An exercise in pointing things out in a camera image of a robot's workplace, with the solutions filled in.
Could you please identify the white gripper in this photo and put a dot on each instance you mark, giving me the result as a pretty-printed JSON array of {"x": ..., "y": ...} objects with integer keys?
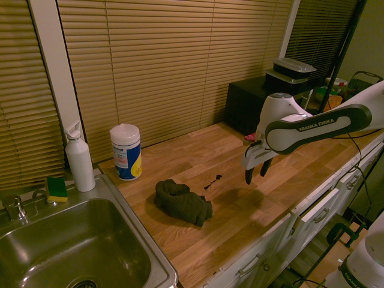
[{"x": 255, "y": 156}]

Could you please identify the dark green towel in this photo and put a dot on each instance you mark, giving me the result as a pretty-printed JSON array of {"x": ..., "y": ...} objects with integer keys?
[{"x": 183, "y": 202}]

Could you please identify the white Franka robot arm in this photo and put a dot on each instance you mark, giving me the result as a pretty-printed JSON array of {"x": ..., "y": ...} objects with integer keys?
[{"x": 315, "y": 123}]

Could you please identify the dark liquid spill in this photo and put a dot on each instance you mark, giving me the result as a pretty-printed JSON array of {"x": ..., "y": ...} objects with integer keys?
[{"x": 214, "y": 182}]

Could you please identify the pink small item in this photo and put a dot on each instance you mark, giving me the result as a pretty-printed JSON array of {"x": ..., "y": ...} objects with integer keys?
[{"x": 249, "y": 137}]

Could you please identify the black steel microwave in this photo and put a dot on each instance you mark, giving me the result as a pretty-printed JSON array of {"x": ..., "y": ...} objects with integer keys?
[{"x": 243, "y": 105}]

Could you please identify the open white drawer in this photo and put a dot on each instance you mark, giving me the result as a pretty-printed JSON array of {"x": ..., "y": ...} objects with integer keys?
[{"x": 319, "y": 207}]

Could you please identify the white kitchen cabinet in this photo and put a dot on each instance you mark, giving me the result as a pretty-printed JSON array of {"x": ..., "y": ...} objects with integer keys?
[{"x": 300, "y": 240}]

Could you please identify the large black food container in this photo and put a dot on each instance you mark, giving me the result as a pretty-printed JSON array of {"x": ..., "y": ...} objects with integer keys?
[{"x": 285, "y": 82}]

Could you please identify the cabinet door metal knob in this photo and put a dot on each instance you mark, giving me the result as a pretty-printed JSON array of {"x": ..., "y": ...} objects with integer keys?
[{"x": 266, "y": 267}]

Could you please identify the green black clamp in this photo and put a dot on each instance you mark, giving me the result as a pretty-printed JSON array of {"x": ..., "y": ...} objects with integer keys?
[{"x": 345, "y": 235}]

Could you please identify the small black food container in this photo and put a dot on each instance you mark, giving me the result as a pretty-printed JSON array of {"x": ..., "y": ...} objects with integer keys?
[{"x": 292, "y": 67}]

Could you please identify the white plastic tub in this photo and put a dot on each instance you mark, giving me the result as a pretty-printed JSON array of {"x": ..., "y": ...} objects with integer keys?
[{"x": 337, "y": 83}]

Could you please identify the wide tan window blind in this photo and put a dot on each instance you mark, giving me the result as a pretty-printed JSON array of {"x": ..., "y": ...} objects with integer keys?
[{"x": 180, "y": 66}]

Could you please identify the disinfecting wipes canister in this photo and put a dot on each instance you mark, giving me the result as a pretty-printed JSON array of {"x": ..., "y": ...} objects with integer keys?
[{"x": 126, "y": 153}]

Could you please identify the dark shaded window blind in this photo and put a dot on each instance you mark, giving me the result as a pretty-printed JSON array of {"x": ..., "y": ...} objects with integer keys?
[{"x": 318, "y": 39}]

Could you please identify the white water bottle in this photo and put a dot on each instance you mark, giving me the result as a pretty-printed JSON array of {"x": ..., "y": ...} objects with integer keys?
[{"x": 78, "y": 162}]

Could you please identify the stainless steel sink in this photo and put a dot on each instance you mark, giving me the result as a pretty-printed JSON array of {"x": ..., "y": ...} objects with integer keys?
[{"x": 75, "y": 240}]

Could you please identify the green yellow sponge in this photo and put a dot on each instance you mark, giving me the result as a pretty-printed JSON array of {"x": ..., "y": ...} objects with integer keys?
[{"x": 56, "y": 189}]

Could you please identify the chrome faucet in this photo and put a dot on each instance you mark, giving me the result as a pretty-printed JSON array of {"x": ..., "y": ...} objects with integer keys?
[{"x": 15, "y": 208}]

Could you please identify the black camera stand pole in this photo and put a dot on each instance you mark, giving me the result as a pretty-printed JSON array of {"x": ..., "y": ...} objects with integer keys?
[{"x": 340, "y": 57}]

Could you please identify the thin white window post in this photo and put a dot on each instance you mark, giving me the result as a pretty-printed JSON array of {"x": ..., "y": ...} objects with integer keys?
[{"x": 289, "y": 27}]

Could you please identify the broad white window post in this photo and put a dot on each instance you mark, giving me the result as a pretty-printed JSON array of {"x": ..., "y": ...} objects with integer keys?
[{"x": 57, "y": 66}]

